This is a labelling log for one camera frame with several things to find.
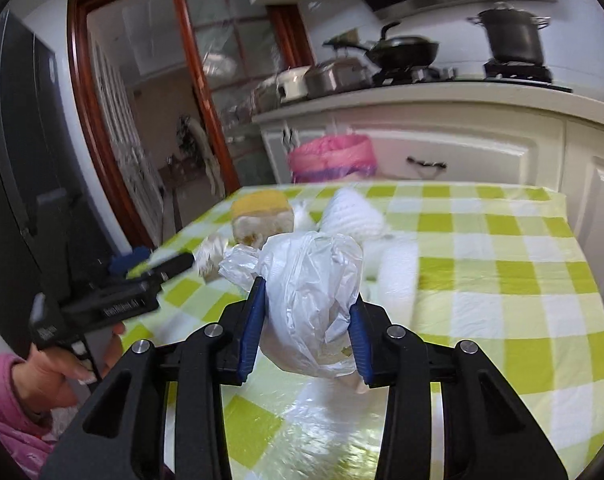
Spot red wooden door frame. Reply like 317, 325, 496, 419
66, 0, 317, 252

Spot person's left hand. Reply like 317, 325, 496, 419
12, 322, 127, 417

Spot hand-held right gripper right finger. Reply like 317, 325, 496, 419
349, 297, 568, 480

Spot white chair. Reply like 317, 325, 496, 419
177, 114, 223, 197

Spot green checked tablecloth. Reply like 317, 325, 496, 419
126, 180, 604, 480

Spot clear plastic bag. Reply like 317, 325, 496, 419
219, 232, 365, 378

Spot white kitchen cabinet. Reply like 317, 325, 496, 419
253, 82, 604, 261

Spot dark stock pot with lid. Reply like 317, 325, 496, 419
468, 2, 552, 66

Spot yellow and beige sponge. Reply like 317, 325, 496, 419
230, 190, 295, 251

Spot black refrigerator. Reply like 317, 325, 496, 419
0, 10, 128, 356

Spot black gas stove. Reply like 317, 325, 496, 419
372, 61, 574, 94

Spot white crumpled plastic bag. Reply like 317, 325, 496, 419
292, 199, 323, 233

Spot person's left forearm pink sleeve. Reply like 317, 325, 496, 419
0, 350, 65, 473

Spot white rice cooker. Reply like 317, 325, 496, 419
276, 66, 313, 104

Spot shiny wrapper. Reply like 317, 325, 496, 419
194, 234, 230, 282

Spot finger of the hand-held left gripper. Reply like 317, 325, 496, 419
108, 247, 151, 279
148, 253, 195, 282

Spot trash bin with pink bag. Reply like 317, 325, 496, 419
288, 134, 381, 184

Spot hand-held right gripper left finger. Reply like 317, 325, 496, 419
40, 276, 269, 480

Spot black wok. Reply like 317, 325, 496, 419
324, 21, 441, 72

